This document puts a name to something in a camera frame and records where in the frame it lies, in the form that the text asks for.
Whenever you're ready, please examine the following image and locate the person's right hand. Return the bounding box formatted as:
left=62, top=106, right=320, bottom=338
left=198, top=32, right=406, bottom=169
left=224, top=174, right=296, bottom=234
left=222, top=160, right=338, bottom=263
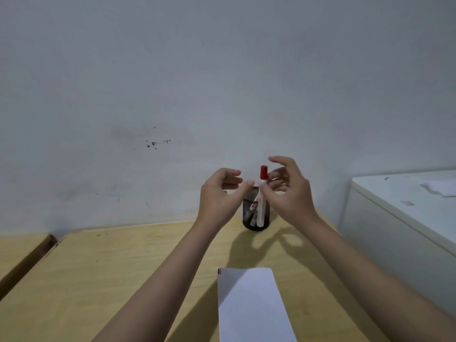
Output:
left=259, top=156, right=318, bottom=229

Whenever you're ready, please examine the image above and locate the person's left hand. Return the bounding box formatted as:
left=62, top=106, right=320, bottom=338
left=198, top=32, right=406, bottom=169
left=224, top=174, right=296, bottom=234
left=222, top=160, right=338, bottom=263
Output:
left=197, top=168, right=255, bottom=229

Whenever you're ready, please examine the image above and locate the white marker with red cap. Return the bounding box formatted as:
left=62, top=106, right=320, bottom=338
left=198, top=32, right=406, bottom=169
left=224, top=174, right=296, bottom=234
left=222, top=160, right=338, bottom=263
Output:
left=256, top=165, right=268, bottom=227

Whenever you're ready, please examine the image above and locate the person's right forearm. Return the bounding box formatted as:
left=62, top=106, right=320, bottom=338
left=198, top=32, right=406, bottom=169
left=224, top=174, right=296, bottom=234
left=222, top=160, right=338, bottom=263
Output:
left=301, top=214, right=456, bottom=342

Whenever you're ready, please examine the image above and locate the person's left forearm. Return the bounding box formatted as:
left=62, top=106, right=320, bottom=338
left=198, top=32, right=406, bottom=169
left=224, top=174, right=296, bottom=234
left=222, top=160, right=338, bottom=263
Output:
left=92, top=220, right=219, bottom=342

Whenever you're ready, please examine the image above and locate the black mesh pen holder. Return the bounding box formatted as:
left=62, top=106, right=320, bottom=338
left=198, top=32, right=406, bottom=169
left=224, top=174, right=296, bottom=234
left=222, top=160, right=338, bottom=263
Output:
left=242, top=187, right=271, bottom=232

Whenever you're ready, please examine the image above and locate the white paper sheet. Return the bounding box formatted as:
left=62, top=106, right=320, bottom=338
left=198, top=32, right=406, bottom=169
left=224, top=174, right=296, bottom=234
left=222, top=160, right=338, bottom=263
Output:
left=217, top=267, right=298, bottom=342

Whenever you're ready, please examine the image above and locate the white cabinet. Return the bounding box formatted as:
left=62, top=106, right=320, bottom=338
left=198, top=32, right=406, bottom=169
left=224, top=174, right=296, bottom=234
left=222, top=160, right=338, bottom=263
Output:
left=338, top=169, right=456, bottom=318

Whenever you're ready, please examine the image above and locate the wooden side table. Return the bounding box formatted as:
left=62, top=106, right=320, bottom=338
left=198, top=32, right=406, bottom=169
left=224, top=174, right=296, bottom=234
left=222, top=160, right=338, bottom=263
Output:
left=0, top=233, right=58, bottom=301

